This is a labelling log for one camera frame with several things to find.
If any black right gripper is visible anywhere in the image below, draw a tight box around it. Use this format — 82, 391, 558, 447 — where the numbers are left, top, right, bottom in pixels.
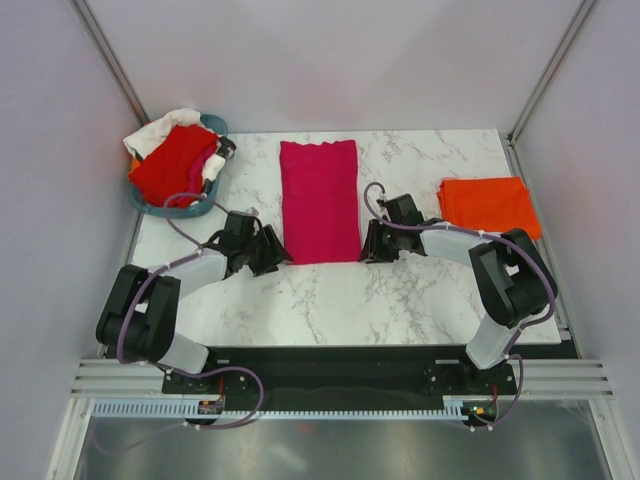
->
357, 219, 403, 264

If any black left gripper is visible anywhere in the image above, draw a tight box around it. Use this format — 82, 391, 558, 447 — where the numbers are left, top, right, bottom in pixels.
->
240, 225, 292, 278

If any magenta t shirt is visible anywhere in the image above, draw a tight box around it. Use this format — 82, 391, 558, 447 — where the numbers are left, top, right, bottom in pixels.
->
279, 139, 361, 265

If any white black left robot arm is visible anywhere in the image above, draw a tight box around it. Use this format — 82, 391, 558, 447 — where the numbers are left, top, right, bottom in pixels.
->
96, 211, 293, 393

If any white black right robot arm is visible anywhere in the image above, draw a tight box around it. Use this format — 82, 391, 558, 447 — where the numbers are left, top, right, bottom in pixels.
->
360, 192, 558, 394

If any teal laundry basket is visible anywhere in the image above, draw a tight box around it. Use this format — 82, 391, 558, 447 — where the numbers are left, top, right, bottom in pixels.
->
127, 112, 232, 220

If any red t shirt in basket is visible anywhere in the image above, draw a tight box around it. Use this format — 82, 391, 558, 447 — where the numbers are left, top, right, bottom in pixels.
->
129, 125, 218, 207

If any folded orange t shirt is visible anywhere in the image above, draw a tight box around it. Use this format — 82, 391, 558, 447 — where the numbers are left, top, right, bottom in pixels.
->
437, 177, 542, 240

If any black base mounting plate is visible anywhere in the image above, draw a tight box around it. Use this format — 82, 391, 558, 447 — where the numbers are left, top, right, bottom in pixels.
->
161, 345, 518, 410

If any white black t shirt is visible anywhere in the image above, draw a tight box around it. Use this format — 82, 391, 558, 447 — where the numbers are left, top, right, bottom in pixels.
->
122, 105, 238, 201

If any right aluminium corner post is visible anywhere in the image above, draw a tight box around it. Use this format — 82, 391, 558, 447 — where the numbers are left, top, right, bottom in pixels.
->
504, 0, 599, 146

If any aluminium corner post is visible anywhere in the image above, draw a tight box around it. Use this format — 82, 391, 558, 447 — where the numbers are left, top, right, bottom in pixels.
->
504, 0, 599, 146
69, 0, 149, 125

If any white slotted cable duct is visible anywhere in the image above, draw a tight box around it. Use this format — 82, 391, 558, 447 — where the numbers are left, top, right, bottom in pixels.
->
92, 394, 499, 420

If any aluminium frame rail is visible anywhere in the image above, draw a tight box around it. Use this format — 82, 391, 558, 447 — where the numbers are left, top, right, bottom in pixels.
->
71, 359, 613, 401

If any left aluminium corner post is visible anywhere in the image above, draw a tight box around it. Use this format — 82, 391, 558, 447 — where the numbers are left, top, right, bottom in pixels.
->
69, 0, 149, 125

